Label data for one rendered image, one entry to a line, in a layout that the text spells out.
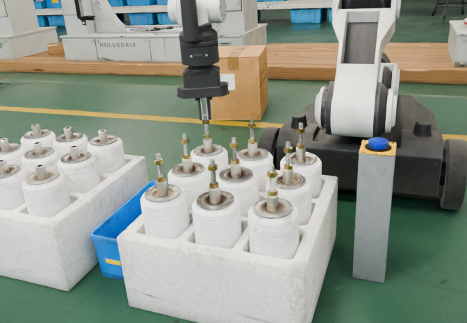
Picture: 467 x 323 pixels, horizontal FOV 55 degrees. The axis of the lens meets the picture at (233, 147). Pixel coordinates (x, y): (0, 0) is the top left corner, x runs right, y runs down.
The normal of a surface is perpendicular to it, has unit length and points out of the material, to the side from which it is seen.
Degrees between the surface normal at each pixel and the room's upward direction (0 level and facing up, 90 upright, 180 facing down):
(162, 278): 90
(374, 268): 90
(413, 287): 0
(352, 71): 57
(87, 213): 90
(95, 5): 90
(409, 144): 45
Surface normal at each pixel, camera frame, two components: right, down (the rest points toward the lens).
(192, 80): 0.02, 0.38
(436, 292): -0.06, -0.93
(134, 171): 0.93, 0.08
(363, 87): -0.28, -0.41
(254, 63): -0.21, 0.38
